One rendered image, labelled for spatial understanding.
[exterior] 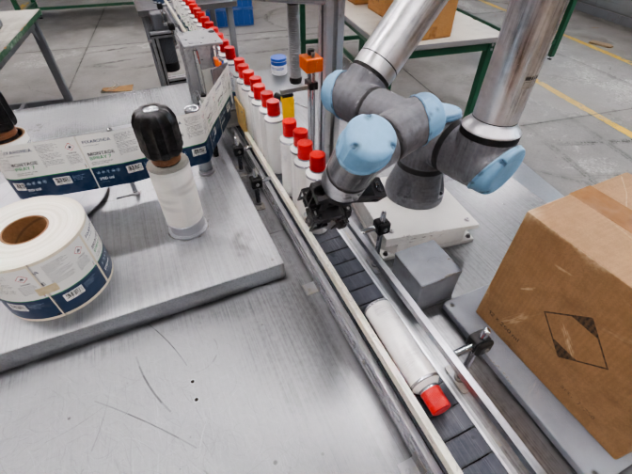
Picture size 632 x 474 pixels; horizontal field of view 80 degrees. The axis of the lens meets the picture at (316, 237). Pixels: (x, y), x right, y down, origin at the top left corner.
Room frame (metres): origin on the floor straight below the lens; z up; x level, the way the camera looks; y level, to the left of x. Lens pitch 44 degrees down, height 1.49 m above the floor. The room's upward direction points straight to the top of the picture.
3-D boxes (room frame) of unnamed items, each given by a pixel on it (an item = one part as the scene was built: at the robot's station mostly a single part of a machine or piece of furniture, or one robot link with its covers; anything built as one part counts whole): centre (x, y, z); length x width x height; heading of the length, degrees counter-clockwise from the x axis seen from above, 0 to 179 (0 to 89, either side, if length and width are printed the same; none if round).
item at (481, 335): (0.30, -0.24, 0.91); 0.07 x 0.03 x 0.16; 114
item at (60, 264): (0.50, 0.53, 0.95); 0.20 x 0.20 x 0.14
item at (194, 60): (1.20, 0.34, 1.01); 0.14 x 0.13 x 0.26; 24
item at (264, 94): (0.95, 0.13, 0.98); 0.05 x 0.05 x 0.20
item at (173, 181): (0.66, 0.31, 1.03); 0.09 x 0.09 x 0.30
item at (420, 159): (0.79, -0.27, 1.05); 0.13 x 0.12 x 0.14; 37
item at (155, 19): (2.57, 0.98, 0.71); 0.15 x 0.12 x 0.34; 114
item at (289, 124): (0.80, 0.06, 0.98); 0.05 x 0.05 x 0.20
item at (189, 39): (1.19, 0.34, 1.14); 0.14 x 0.11 x 0.01; 24
